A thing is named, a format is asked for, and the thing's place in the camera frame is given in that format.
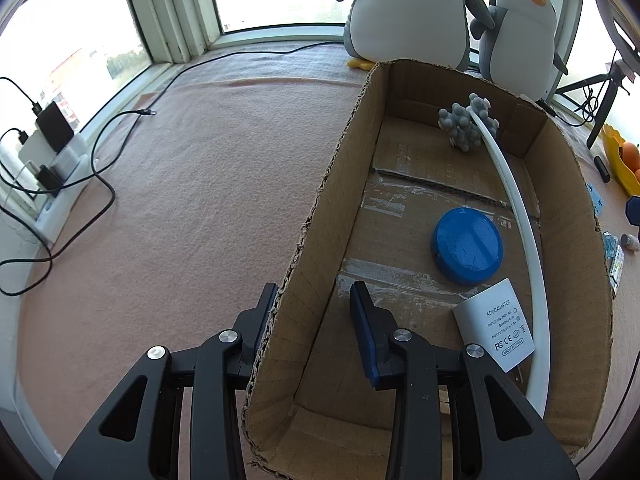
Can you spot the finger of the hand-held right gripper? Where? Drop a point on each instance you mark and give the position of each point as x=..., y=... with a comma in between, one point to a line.
x=634, y=210

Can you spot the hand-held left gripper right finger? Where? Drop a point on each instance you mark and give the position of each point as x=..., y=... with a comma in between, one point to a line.
x=365, y=340

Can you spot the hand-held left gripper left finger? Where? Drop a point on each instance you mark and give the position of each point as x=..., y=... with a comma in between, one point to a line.
x=215, y=400

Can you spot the white patterned tube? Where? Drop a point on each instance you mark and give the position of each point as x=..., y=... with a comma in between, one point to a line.
x=616, y=270

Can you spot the cardboard box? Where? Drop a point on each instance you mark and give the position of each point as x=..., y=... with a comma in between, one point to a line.
x=395, y=240

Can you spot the white power adapter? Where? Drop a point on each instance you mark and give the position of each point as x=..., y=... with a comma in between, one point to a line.
x=492, y=320

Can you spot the blue round case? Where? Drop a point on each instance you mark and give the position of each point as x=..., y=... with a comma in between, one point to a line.
x=467, y=245

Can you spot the yellow bowl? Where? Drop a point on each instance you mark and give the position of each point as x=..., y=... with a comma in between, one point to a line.
x=617, y=165

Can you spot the black marker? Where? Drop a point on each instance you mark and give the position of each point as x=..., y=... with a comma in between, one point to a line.
x=602, y=169

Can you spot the black tripod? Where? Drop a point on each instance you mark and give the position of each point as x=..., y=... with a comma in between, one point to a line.
x=605, y=105

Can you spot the peach blanket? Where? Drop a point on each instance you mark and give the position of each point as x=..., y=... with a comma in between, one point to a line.
x=175, y=210

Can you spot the small penguin plush toy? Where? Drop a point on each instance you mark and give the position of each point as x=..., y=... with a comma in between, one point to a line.
x=520, y=40

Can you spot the white power strip with chargers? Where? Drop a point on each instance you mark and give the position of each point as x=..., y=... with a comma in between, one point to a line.
x=107, y=195

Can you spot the black charger plug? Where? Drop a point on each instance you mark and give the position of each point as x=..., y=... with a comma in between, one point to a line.
x=49, y=177

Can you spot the checked cloth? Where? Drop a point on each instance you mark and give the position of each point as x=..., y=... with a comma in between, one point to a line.
x=280, y=62

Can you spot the large penguin plush toy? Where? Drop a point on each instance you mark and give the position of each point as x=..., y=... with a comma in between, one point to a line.
x=405, y=10

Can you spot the white power bank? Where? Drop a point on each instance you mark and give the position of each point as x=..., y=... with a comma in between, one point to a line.
x=35, y=147

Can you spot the black power bank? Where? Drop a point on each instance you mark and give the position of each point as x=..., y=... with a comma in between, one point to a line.
x=55, y=127

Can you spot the white window frame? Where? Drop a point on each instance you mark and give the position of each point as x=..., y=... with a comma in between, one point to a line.
x=170, y=10

